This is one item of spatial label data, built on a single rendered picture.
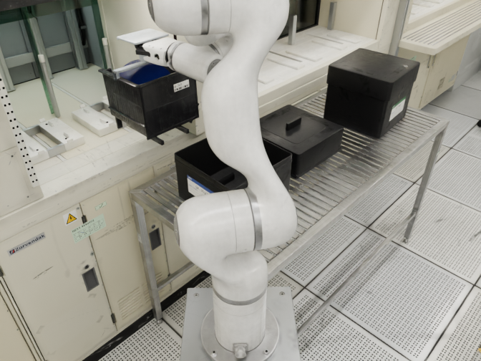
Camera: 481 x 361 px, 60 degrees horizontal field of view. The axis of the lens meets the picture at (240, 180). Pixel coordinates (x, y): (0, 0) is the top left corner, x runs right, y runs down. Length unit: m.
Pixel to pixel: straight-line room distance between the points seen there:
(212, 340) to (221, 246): 0.36
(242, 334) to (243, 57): 0.59
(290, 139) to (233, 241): 0.87
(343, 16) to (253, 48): 2.09
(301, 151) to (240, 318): 0.75
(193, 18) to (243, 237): 0.37
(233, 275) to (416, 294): 1.55
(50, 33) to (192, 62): 1.21
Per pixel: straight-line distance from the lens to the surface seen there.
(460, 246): 2.63
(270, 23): 0.71
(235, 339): 1.00
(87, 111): 1.76
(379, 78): 1.77
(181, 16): 0.70
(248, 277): 0.85
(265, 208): 0.76
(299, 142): 1.56
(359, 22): 2.73
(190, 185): 1.36
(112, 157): 1.52
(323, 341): 2.01
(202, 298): 1.15
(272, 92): 1.93
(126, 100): 1.35
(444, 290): 2.36
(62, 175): 1.48
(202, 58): 1.12
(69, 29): 2.24
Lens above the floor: 1.67
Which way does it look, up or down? 37 degrees down
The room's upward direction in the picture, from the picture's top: straight up
